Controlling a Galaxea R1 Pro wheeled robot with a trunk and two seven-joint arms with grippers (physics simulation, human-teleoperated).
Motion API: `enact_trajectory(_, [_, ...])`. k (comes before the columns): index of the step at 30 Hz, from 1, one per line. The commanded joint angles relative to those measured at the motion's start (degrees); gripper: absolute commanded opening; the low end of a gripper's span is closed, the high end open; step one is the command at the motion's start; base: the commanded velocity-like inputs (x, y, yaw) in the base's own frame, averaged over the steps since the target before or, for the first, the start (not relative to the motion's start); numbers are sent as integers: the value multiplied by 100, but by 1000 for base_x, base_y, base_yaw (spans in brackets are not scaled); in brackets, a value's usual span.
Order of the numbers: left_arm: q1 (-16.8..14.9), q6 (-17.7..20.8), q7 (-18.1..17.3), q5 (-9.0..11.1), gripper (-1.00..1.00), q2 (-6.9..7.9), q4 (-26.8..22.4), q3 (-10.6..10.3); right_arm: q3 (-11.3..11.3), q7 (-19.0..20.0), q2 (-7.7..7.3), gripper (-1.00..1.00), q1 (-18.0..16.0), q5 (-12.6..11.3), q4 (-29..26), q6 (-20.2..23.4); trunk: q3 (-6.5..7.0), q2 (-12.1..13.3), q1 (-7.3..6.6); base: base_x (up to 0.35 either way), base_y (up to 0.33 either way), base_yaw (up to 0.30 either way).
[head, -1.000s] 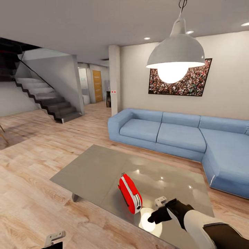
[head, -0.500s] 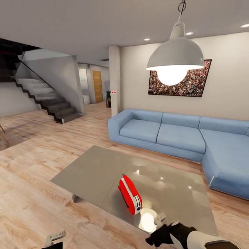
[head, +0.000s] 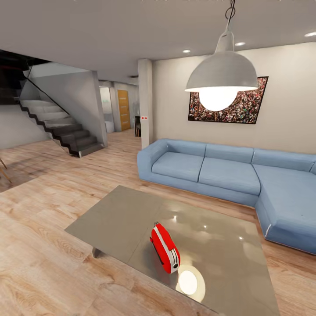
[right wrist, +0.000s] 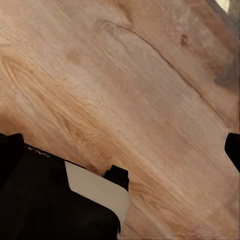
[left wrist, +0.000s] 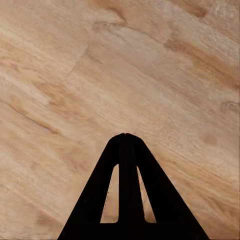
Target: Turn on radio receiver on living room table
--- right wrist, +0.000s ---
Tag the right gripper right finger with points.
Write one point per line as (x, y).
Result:
(232, 149)

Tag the coffee table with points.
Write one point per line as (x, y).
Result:
(229, 11)

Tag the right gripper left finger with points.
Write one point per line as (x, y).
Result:
(12, 148)

